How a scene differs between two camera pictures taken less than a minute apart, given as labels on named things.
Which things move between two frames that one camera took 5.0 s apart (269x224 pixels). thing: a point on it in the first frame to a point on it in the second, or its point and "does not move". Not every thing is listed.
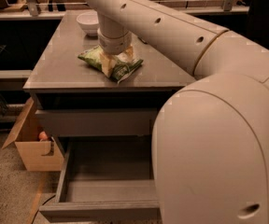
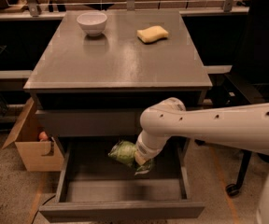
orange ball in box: [42, 136] does not move
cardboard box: [35, 154] does not move
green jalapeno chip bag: [116, 66] to [125, 152]
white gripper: [115, 45] to [147, 152]
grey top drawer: [98, 123] does not move
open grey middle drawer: [106, 179] does not move
